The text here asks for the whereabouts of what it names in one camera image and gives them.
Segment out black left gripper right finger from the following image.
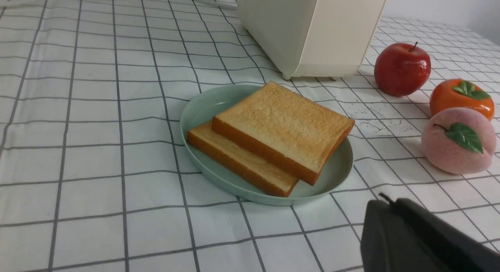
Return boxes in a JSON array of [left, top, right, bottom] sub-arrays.
[[379, 192, 499, 272]]

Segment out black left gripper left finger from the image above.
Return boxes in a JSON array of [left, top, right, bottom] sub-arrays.
[[361, 193, 452, 272]]

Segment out toasted bread slice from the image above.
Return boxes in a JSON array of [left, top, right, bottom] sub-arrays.
[[211, 82, 355, 185], [186, 121, 299, 197]]

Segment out light green round plate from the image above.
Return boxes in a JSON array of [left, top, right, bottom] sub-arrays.
[[180, 85, 354, 206]]

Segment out pink peach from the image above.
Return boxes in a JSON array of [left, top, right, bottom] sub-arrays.
[[421, 107, 497, 174]]

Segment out orange persimmon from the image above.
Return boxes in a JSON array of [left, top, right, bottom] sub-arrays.
[[430, 79, 495, 121]]

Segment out red apple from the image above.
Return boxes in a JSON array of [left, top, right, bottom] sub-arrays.
[[374, 42, 432, 97]]

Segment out cream white toaster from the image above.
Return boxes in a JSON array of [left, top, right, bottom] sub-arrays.
[[237, 0, 387, 80]]

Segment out white grid tablecloth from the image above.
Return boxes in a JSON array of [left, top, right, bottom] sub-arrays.
[[0, 0, 499, 272]]

